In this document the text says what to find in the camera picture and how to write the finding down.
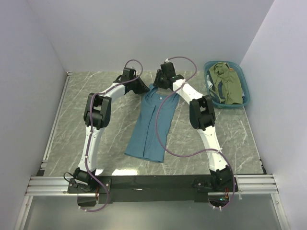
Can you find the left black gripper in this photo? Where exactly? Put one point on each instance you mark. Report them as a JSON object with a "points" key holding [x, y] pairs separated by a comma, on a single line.
{"points": [[143, 88]]}

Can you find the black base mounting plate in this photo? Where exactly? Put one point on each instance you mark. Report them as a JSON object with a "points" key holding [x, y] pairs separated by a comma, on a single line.
{"points": [[133, 188]]}

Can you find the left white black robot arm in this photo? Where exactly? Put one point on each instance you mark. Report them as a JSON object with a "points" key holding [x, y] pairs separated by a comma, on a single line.
{"points": [[97, 116]]}

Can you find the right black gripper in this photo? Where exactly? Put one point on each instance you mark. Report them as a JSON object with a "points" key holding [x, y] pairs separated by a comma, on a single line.
{"points": [[156, 82]]}

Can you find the olive green tank top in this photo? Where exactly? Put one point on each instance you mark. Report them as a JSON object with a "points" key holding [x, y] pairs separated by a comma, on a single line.
{"points": [[227, 80]]}

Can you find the blue tank top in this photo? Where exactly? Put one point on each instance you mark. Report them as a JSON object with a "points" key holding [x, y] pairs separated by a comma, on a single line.
{"points": [[152, 126]]}

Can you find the dark blue garment in basket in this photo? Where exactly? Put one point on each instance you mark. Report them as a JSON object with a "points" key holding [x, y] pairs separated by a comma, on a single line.
{"points": [[214, 92]]}

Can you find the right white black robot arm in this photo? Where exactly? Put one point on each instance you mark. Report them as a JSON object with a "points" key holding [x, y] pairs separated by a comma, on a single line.
{"points": [[202, 118]]}

